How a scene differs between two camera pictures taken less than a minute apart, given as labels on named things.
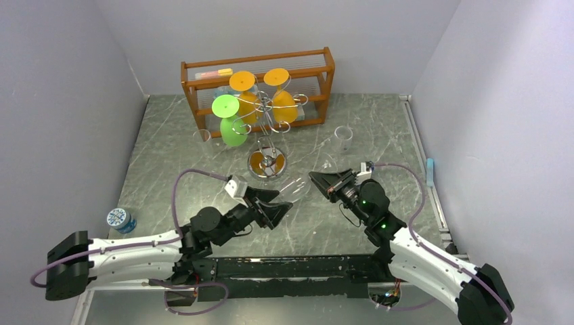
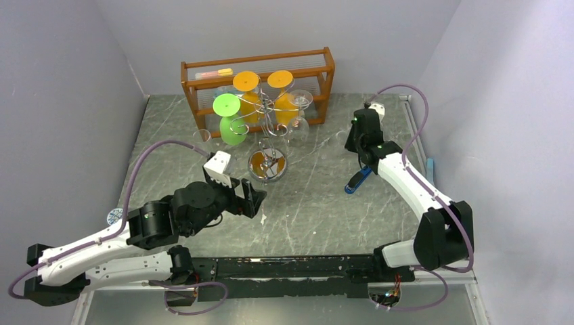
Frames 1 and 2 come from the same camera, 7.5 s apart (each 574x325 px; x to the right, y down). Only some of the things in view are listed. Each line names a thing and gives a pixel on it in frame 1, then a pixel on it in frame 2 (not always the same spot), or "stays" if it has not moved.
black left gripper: (271, 215) → (249, 206)
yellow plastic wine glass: (284, 107) stays
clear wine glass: (296, 188) → (298, 131)
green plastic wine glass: (233, 132) stays
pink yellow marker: (220, 72) stays
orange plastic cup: (249, 107) stays
